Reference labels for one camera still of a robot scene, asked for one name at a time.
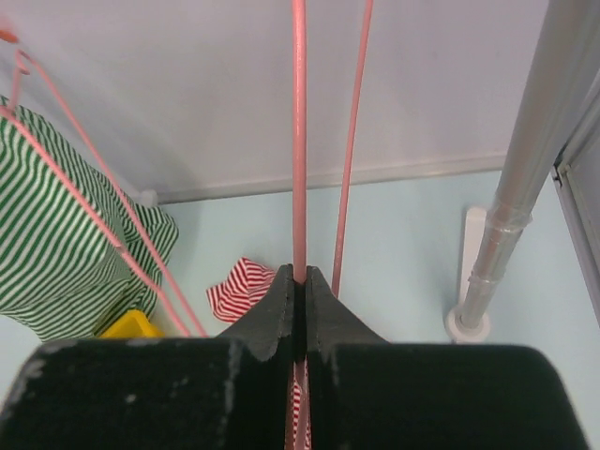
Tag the yellow plastic basket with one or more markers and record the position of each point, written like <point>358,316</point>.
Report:
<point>132,324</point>

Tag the orange plastic hanger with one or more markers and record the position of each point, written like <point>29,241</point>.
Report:
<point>7,35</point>

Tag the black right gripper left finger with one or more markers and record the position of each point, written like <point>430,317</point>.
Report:
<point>231,391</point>

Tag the green white striped tank top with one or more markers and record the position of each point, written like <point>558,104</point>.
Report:
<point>70,225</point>

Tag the red white striped tank top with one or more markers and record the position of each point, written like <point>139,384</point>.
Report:
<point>247,284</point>

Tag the silver white clothes rack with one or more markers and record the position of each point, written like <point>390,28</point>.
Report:
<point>564,66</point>

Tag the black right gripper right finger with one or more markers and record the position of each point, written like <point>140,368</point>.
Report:
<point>368,393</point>

